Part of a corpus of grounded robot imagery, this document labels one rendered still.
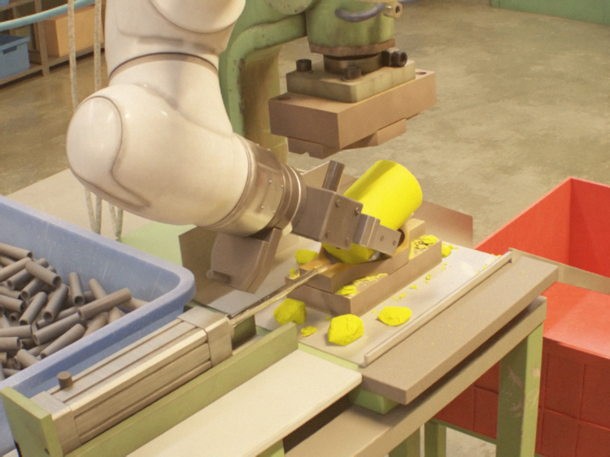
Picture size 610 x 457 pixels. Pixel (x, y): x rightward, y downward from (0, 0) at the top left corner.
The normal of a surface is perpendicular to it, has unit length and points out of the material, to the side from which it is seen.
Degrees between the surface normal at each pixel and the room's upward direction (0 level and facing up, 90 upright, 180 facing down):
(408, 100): 90
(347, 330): 23
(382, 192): 39
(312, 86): 90
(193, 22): 90
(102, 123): 53
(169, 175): 99
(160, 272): 81
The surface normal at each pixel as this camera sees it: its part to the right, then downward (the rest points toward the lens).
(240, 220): 0.38, 0.79
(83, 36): 0.74, 0.23
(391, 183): 0.23, -0.49
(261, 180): 0.80, -0.04
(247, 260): -0.58, -0.20
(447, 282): -0.07, -0.90
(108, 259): -0.66, 0.22
